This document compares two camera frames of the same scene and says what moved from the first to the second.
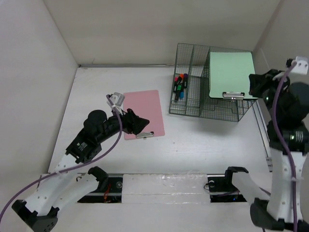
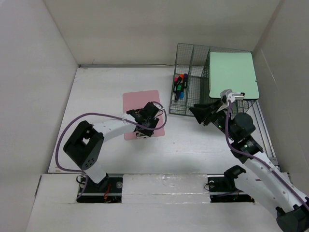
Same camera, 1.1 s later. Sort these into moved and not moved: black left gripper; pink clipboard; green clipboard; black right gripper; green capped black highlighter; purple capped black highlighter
Moved: black left gripper; black right gripper
Not moved: green clipboard; pink clipboard; green capped black highlighter; purple capped black highlighter
